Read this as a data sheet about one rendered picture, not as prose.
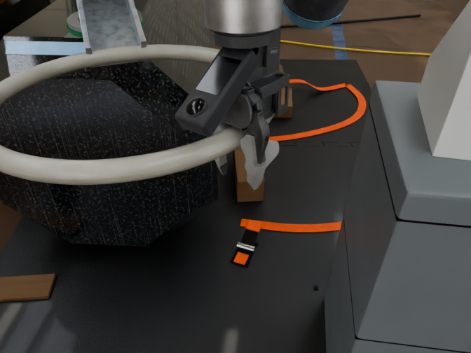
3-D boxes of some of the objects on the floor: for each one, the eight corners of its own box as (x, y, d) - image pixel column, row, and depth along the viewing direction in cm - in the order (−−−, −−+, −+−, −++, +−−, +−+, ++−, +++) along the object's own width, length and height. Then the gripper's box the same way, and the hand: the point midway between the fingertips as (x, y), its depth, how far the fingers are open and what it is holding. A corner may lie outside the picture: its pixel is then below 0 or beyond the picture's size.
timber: (263, 201, 185) (264, 181, 177) (237, 202, 184) (237, 181, 177) (256, 161, 208) (257, 141, 200) (233, 162, 207) (233, 142, 200)
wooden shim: (-25, 303, 143) (-27, 301, 142) (-13, 280, 151) (-16, 277, 150) (48, 298, 145) (48, 295, 144) (56, 275, 153) (55, 273, 152)
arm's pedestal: (451, 300, 146) (575, 80, 93) (502, 464, 107) (765, 247, 54) (309, 284, 151) (350, 68, 98) (310, 434, 113) (376, 211, 59)
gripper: (310, 28, 48) (298, 177, 60) (233, 14, 55) (236, 150, 67) (265, 45, 43) (262, 205, 55) (186, 27, 50) (198, 173, 61)
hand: (235, 176), depth 58 cm, fingers closed on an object, 5 cm apart
